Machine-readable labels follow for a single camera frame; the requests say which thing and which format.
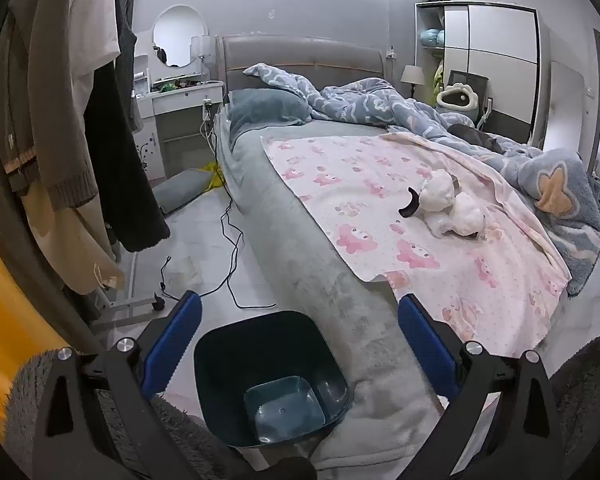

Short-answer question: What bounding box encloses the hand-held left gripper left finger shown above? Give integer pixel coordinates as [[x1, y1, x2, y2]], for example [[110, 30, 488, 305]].
[[32, 290, 241, 480]]

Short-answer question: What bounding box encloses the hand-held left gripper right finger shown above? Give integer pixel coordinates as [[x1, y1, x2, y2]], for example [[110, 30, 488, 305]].
[[397, 294, 566, 480]]

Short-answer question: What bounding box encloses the dark teal plastic bin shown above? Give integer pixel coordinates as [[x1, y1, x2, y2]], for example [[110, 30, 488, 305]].
[[193, 310, 351, 448]]

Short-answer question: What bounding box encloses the white clothes rack base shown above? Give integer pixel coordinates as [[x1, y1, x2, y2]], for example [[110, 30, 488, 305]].
[[90, 250, 166, 333]]

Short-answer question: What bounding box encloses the pink printed blanket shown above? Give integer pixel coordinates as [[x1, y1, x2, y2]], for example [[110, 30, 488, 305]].
[[261, 132, 572, 351]]

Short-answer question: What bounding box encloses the white crumpled plush pile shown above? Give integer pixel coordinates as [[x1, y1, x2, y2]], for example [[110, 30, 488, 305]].
[[428, 194, 486, 238]]

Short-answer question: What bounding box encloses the beige hanging garment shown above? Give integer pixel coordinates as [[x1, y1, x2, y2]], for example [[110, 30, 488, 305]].
[[22, 180, 126, 296]]

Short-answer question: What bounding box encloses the grey floor cushion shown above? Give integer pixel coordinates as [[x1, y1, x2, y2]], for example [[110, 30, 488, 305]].
[[152, 169, 212, 216]]

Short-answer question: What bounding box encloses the grey fluffy cloth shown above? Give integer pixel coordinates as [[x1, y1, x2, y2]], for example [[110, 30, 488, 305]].
[[550, 335, 600, 480], [5, 350, 231, 480]]

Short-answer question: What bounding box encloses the grey upholstered bed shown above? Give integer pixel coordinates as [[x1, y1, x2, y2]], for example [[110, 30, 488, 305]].
[[214, 35, 600, 471]]

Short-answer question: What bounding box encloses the yellow plastic bag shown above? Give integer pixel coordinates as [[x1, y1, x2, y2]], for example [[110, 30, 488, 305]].
[[202, 162, 225, 191]]

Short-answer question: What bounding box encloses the yellow cloth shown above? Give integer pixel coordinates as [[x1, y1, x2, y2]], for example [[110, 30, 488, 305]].
[[0, 220, 66, 441]]

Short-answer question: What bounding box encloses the black hanging garment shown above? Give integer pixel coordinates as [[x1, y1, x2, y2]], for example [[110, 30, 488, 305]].
[[85, 55, 171, 253]]

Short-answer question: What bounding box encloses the dark cloth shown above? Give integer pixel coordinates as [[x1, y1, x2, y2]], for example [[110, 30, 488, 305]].
[[447, 123, 503, 153]]

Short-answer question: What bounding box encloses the white vanity desk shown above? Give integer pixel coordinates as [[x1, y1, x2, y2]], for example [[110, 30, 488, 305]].
[[132, 55, 226, 181]]

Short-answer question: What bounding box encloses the blue cloud-pattern duvet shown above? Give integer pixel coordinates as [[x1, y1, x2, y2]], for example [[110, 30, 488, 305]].
[[243, 63, 600, 296]]

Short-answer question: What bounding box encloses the green and white pet bed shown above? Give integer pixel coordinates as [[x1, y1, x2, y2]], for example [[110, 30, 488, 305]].
[[435, 82, 481, 121]]

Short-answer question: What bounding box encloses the grey-blue pillow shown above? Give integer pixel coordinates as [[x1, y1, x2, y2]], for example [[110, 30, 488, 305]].
[[226, 88, 311, 128]]

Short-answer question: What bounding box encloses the yellow-green plush toy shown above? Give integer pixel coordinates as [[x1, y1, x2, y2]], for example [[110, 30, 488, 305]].
[[431, 62, 445, 106]]

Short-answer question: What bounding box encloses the black chair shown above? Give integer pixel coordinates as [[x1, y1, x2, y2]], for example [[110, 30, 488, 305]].
[[447, 70, 491, 106]]

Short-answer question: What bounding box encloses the table lamp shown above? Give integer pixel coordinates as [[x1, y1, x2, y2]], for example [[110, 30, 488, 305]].
[[400, 65, 426, 98]]

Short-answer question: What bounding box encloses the brown knit sweater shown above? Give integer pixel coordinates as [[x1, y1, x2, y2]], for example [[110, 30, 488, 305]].
[[0, 0, 98, 211]]

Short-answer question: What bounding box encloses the clear acrylic organizer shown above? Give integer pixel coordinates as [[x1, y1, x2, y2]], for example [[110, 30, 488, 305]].
[[190, 35, 216, 63]]

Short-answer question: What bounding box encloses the white wardrobe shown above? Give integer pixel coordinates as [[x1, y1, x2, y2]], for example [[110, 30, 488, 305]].
[[414, 1, 541, 143]]

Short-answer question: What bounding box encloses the grey knit garment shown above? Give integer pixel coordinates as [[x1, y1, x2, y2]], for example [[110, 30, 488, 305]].
[[114, 0, 141, 131]]

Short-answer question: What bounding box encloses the white shirt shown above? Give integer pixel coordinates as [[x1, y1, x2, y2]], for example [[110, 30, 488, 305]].
[[72, 0, 121, 111]]

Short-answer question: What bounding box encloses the black cable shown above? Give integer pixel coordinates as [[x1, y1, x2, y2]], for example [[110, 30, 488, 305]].
[[159, 170, 277, 309]]

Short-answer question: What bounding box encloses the oval wall mirror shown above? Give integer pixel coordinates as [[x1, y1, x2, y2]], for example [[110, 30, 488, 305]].
[[153, 6, 208, 68]]

